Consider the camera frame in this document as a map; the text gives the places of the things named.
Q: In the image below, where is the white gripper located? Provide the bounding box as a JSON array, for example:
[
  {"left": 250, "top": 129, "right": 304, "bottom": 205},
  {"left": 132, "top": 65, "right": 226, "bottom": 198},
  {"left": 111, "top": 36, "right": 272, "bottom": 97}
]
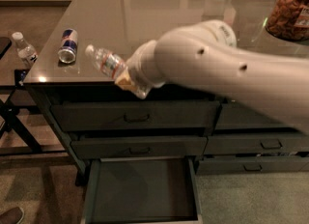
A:
[{"left": 115, "top": 41, "right": 166, "bottom": 92}]

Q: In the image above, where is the clear plastic water bottle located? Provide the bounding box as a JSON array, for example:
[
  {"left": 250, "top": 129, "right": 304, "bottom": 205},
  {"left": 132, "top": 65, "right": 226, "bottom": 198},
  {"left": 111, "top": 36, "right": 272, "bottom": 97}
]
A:
[{"left": 85, "top": 44, "right": 150, "bottom": 99}]

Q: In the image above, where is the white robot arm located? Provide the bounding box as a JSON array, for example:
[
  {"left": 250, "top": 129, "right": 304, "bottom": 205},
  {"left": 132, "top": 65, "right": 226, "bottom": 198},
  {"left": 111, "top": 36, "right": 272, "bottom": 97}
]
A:
[{"left": 116, "top": 20, "right": 309, "bottom": 133}]

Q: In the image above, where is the dark grey cabinet counter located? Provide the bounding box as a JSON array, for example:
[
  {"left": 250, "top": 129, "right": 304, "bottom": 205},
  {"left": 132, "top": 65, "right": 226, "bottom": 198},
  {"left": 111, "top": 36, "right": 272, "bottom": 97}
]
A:
[{"left": 26, "top": 0, "right": 308, "bottom": 179}]

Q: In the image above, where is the top left drawer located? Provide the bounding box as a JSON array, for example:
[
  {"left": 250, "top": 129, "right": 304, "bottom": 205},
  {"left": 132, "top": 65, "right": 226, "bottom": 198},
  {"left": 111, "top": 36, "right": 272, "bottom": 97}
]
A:
[{"left": 50, "top": 100, "right": 219, "bottom": 131}]

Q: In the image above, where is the middle left drawer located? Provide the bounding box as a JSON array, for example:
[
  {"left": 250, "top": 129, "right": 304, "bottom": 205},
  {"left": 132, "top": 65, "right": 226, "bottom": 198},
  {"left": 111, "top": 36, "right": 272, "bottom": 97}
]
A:
[{"left": 71, "top": 136, "right": 207, "bottom": 159}]

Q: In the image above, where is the water bottle on side table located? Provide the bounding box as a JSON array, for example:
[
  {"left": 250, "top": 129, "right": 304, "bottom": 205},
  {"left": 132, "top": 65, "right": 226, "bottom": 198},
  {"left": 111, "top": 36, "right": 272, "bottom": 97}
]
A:
[{"left": 12, "top": 32, "right": 38, "bottom": 69}]

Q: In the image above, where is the open bottom left drawer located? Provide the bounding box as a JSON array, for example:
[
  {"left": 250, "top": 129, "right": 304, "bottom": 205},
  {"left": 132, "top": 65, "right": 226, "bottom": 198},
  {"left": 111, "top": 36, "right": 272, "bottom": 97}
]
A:
[{"left": 80, "top": 157, "right": 203, "bottom": 224}]

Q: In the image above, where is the middle right drawer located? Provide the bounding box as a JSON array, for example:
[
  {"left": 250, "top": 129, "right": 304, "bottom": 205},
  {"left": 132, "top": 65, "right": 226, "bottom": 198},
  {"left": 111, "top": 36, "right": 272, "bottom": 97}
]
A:
[{"left": 205, "top": 132, "right": 309, "bottom": 154}]

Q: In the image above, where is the bottom right drawer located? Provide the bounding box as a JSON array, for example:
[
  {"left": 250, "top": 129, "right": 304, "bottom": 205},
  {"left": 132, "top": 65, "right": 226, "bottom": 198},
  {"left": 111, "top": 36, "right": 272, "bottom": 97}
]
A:
[{"left": 196, "top": 156, "right": 309, "bottom": 175}]

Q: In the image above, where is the blue silver energy drink can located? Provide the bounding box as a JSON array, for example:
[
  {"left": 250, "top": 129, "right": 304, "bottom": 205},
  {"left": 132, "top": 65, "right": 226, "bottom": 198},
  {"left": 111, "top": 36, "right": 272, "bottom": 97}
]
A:
[{"left": 58, "top": 29, "right": 78, "bottom": 64}]

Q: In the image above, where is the black side table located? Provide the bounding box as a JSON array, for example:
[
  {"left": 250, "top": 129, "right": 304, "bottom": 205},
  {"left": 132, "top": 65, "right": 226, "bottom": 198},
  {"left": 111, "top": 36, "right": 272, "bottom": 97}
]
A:
[{"left": 0, "top": 37, "right": 64, "bottom": 155}]

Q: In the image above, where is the dark shoe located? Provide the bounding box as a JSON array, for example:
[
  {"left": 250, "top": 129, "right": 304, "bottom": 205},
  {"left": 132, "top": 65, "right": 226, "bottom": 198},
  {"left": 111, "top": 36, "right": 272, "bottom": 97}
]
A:
[{"left": 0, "top": 207, "right": 24, "bottom": 224}]

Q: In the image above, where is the clear snack jar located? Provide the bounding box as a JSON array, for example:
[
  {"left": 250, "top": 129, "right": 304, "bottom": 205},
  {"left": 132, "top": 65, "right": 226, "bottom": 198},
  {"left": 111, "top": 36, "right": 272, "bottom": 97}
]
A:
[{"left": 266, "top": 0, "right": 309, "bottom": 42}]

